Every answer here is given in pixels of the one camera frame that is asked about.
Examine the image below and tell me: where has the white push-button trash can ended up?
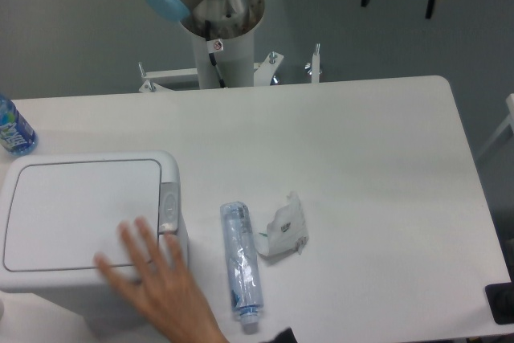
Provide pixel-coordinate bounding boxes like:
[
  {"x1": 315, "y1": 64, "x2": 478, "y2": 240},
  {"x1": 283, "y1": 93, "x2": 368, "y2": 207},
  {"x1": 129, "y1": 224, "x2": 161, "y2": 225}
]
[{"x1": 1, "y1": 151, "x2": 189, "y2": 338}]

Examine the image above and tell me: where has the bare human hand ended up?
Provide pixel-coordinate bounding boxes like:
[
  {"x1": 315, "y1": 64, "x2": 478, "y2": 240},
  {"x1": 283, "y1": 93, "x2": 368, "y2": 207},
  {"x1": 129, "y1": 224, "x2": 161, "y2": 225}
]
[{"x1": 94, "y1": 218, "x2": 227, "y2": 342}]

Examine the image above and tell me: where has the crumpled white plastic wrapper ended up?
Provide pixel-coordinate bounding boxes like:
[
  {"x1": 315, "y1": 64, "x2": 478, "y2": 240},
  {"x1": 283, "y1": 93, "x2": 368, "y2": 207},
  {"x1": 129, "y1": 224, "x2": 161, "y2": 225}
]
[{"x1": 254, "y1": 191, "x2": 309, "y2": 259}]

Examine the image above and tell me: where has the black object at table edge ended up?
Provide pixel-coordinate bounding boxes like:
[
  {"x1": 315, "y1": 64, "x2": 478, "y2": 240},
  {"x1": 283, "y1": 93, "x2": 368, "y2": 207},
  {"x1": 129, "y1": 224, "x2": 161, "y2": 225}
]
[{"x1": 485, "y1": 282, "x2": 513, "y2": 325}]

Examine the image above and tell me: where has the empty clear plastic bottle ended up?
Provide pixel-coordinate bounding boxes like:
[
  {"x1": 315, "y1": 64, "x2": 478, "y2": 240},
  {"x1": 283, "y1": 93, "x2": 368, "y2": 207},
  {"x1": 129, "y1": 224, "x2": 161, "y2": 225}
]
[{"x1": 220, "y1": 202, "x2": 263, "y2": 333}]

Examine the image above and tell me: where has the dark sleeve at bottom edge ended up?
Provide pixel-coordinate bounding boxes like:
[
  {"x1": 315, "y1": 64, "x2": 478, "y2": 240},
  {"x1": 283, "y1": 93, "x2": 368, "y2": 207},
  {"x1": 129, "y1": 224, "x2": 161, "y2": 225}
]
[{"x1": 265, "y1": 328, "x2": 298, "y2": 343}]

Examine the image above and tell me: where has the blue labelled water bottle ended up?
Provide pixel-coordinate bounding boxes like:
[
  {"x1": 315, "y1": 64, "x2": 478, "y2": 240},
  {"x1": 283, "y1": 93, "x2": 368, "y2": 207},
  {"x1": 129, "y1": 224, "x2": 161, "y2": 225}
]
[{"x1": 1, "y1": 95, "x2": 38, "y2": 157}]

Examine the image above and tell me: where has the white frame at right edge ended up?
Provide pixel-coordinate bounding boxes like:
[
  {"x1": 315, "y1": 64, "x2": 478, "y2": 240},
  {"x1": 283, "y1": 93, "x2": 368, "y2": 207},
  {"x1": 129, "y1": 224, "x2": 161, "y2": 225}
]
[{"x1": 475, "y1": 93, "x2": 513, "y2": 164}]

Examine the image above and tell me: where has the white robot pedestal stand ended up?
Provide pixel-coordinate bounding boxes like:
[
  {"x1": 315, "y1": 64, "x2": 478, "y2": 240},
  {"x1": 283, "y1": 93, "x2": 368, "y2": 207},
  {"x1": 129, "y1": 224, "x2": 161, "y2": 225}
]
[{"x1": 137, "y1": 31, "x2": 324, "y2": 94}]

